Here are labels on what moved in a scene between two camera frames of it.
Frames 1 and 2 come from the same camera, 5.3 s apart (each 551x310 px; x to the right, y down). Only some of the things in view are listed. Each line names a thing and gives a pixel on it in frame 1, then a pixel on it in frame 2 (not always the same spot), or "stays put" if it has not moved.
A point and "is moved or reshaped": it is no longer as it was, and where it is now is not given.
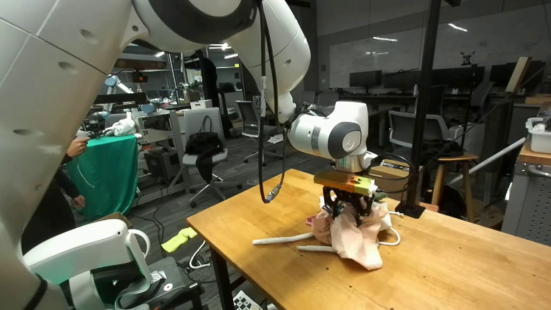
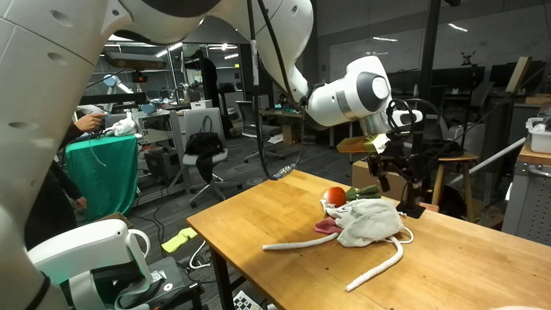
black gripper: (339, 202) → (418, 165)
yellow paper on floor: (180, 238) stays put
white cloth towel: (351, 240) is moved or reshaped
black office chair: (204, 148) stays put
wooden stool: (466, 160) stays put
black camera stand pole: (414, 203) stays put
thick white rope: (323, 248) → (318, 240)
